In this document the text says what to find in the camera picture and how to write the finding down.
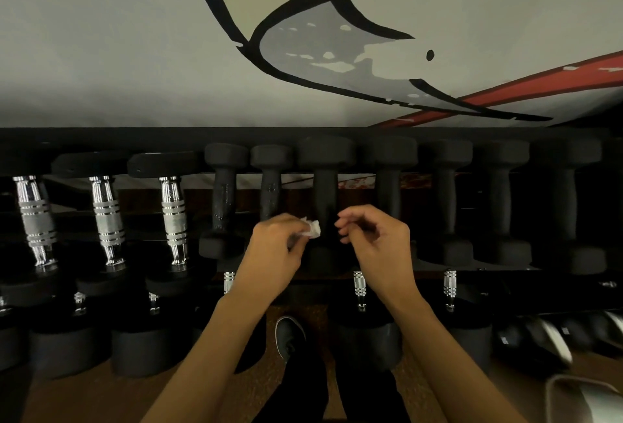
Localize person's right hand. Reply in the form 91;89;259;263
335;204;420;310

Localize person's left hand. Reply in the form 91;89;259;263
233;213;314;304

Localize white tissue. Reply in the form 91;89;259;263
298;217;322;239

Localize person's right forearm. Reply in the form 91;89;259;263
384;285;530;423

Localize person's left forearm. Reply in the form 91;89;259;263
140;286;289;423

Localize row of matte black dumbbells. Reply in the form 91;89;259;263
199;135;623;276

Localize black sneaker with white sole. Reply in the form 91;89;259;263
275;316;308;366

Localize black trousers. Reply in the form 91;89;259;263
252;335;414;423

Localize black metal weight rack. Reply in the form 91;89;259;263
0;127;623;294

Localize row of large rubber dumbbells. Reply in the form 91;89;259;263
0;267;623;380

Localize shiny black weight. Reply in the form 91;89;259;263
560;310;623;357
495;316;575;376

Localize grey metal object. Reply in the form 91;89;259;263
544;374;623;423

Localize chrome-handled black dumbbell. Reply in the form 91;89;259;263
128;150;212;299
51;150;144;299
0;143;66;309

